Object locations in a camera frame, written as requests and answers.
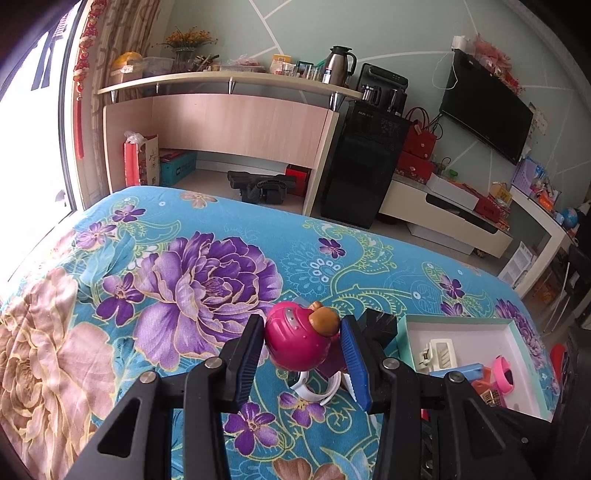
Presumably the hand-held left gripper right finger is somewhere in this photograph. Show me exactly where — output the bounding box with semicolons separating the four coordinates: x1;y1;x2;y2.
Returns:
340;316;555;480

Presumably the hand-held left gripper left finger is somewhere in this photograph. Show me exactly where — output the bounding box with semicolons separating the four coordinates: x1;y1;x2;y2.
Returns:
65;314;265;480

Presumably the magenta round toy figure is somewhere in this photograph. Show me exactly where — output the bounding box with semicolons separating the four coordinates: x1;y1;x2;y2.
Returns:
264;300;343;372

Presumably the blue toy piece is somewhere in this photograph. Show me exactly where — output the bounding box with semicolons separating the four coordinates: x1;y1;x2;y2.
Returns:
436;364;485;381

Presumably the teal shallow cardboard box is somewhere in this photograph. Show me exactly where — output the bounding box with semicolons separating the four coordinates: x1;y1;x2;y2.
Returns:
396;315;555;422

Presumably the pink ring toy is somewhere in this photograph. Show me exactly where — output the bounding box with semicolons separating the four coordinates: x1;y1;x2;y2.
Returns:
490;355;517;393

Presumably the magenta purple plastic tube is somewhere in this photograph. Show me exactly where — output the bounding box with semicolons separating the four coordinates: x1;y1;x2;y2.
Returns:
318;355;347;377

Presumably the black charger plug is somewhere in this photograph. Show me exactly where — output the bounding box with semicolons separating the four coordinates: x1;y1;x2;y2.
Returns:
358;308;399;356

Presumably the floral blanket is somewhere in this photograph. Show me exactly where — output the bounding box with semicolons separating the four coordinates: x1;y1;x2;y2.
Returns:
0;185;555;480

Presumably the white television cabinet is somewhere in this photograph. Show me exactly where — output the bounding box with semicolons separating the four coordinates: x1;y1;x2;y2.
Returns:
379;178;514;258

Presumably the black massage device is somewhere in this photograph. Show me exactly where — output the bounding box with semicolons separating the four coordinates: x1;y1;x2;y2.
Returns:
227;170;301;205

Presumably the white printed carton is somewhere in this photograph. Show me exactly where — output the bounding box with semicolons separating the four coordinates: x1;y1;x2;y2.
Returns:
498;242;539;284

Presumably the small red box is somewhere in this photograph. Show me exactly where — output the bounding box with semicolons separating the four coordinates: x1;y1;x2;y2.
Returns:
285;165;311;197

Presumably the red plastic stool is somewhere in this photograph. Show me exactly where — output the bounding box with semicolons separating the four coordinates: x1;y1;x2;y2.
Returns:
549;344;571;384

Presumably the white flat box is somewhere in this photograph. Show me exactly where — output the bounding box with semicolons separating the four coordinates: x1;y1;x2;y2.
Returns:
426;175;480;210

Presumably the blue carton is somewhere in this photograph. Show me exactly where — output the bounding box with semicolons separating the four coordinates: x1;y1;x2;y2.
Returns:
159;150;198;188

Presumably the black water dispenser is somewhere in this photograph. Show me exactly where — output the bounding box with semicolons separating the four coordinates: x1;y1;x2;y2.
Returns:
321;63;411;230

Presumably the red flat box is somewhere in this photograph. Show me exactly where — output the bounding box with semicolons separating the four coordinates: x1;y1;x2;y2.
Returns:
475;194;511;222

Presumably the red gift box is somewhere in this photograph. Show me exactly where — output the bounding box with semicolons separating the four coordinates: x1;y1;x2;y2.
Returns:
396;150;437;183

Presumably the red paper bag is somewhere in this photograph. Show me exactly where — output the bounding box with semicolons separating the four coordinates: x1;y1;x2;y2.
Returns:
122;130;161;186

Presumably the white desk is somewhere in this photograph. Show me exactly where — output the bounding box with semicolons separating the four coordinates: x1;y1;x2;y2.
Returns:
508;187;578;298

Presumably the red gift bag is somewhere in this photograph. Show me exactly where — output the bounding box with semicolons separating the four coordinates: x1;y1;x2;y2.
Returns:
403;107;439;160

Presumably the light wooden shelf desk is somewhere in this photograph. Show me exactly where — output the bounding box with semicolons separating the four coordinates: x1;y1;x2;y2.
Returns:
97;69;365;217

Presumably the purple printed box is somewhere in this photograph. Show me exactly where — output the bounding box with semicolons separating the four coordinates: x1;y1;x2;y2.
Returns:
515;157;548;195

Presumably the black television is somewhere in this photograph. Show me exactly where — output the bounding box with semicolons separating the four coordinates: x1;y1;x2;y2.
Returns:
438;48;535;165

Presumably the window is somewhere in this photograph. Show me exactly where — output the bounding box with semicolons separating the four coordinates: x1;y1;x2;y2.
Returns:
0;0;88;301

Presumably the pink tray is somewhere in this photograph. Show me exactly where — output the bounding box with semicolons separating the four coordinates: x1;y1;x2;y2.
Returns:
221;56;269;73

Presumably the glass cup set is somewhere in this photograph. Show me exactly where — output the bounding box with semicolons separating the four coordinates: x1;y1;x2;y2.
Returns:
295;60;324;81

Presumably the steel thermos kettle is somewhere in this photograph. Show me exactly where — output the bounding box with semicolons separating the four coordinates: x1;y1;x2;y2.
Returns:
322;46;358;86

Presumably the clear plastic container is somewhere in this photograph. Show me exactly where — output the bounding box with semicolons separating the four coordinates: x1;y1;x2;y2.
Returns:
141;56;176;79

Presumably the yellow round item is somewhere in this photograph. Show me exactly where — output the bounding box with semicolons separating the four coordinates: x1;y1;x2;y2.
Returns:
111;52;144;75

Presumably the orange flower bouquet vase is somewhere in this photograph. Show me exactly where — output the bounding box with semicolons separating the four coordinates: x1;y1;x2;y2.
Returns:
163;28;213;75

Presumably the red hanging decoration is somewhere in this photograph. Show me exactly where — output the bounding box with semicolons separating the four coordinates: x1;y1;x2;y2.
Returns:
73;0;100;160

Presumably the pink flower decoration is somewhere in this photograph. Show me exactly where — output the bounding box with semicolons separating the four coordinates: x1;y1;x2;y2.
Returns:
473;34;525;90

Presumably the patterned curtain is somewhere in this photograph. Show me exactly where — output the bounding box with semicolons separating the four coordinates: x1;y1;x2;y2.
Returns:
90;0;171;88

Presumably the white bracelet ring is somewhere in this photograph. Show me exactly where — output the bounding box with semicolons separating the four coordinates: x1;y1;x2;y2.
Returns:
288;369;342;407

